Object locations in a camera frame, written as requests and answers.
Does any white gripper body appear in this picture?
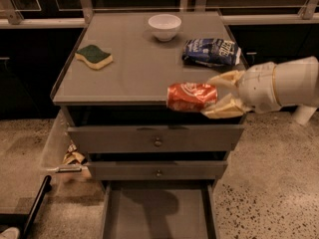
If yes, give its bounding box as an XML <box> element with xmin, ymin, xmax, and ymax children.
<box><xmin>237</xmin><ymin>62</ymin><xmax>281</xmax><ymax>114</ymax></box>

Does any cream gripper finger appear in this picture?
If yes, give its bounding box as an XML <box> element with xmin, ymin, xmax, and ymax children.
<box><xmin>207</xmin><ymin>70</ymin><xmax>245</xmax><ymax>90</ymax></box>
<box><xmin>201</xmin><ymin>94</ymin><xmax>251</xmax><ymax>120</ymax></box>

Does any red coke can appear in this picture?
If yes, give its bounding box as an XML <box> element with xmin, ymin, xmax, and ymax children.
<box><xmin>166</xmin><ymin>83</ymin><xmax>217</xmax><ymax>113</ymax></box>

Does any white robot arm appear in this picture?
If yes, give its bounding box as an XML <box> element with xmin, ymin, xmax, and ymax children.
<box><xmin>201</xmin><ymin>57</ymin><xmax>319</xmax><ymax>125</ymax></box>

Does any grey middle drawer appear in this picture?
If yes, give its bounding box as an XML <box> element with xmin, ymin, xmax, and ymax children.
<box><xmin>87</xmin><ymin>160</ymin><xmax>227</xmax><ymax>180</ymax></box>

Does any grey drawer cabinet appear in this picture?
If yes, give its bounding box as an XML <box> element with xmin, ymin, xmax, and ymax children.
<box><xmin>50</xmin><ymin>11</ymin><xmax>265</xmax><ymax>191</ymax></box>

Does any grey top drawer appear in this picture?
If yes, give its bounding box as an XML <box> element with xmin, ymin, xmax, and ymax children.
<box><xmin>68</xmin><ymin>124</ymin><xmax>243</xmax><ymax>153</ymax></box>

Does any grey open bottom drawer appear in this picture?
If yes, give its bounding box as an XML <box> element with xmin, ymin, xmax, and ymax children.
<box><xmin>99</xmin><ymin>180</ymin><xmax>220</xmax><ymax>239</ymax></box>

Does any blue chip bag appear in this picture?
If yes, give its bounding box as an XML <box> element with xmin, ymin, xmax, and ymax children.
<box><xmin>181</xmin><ymin>38</ymin><xmax>241</xmax><ymax>67</ymax></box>

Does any white ceramic bowl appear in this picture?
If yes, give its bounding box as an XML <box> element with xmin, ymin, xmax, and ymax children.
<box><xmin>148</xmin><ymin>14</ymin><xmax>181</xmax><ymax>42</ymax></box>

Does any green yellow sponge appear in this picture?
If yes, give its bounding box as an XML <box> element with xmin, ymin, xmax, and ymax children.
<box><xmin>75</xmin><ymin>45</ymin><xmax>113</xmax><ymax>70</ymax></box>

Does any crumpled snack wrapper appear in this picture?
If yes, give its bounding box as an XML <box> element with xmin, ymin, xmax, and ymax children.
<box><xmin>62</xmin><ymin>144</ymin><xmax>86</xmax><ymax>164</ymax></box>

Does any metal window railing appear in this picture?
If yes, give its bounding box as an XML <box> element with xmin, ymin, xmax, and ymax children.
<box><xmin>0</xmin><ymin>0</ymin><xmax>319</xmax><ymax>28</ymax></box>

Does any black chair leg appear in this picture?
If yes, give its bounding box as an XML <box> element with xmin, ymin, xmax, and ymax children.
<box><xmin>0</xmin><ymin>175</ymin><xmax>52</xmax><ymax>239</ymax></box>

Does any white shoe tip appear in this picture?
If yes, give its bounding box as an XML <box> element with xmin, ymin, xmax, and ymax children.
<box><xmin>0</xmin><ymin>227</ymin><xmax>20</xmax><ymax>239</ymax></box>

